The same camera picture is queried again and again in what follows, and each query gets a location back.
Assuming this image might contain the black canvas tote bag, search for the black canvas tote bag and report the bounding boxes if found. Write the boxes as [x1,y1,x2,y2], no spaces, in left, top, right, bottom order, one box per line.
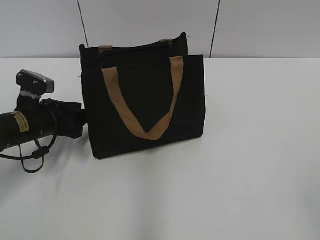
[79,32,206,160]

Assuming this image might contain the tan front bag handle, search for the tan front bag handle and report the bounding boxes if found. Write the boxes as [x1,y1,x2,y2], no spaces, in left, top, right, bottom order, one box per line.
[101,56,184,141]

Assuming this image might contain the tan bag handle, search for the tan bag handle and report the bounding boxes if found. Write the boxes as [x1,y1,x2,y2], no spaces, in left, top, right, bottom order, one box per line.
[101,56,184,141]
[98,38,173,54]

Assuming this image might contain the tan rear bag handle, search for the tan rear bag handle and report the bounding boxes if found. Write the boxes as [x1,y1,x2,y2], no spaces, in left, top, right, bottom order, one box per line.
[98,38,173,54]

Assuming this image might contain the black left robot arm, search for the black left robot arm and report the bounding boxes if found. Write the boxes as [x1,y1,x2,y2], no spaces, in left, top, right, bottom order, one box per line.
[0,95,87,151]

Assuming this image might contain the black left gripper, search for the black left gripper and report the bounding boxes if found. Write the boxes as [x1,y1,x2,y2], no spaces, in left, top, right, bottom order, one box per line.
[14,94,87,139]

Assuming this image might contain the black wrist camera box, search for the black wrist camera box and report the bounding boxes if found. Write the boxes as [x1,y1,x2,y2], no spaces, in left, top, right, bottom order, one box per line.
[16,69,55,97]

